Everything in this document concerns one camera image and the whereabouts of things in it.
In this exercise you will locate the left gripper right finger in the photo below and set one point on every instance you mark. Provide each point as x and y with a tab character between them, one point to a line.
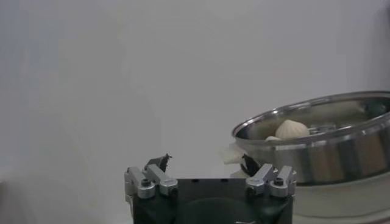
262	179

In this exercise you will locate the white electric cooker base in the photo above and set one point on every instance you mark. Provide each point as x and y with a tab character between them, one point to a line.
335	201

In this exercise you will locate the stainless steel steamer basket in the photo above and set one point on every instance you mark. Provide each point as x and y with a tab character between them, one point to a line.
335	161

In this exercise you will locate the white steamed baozi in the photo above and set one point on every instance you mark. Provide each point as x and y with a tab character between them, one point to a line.
292	129
272	138

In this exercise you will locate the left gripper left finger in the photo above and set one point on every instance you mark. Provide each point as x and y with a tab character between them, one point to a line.
158	179

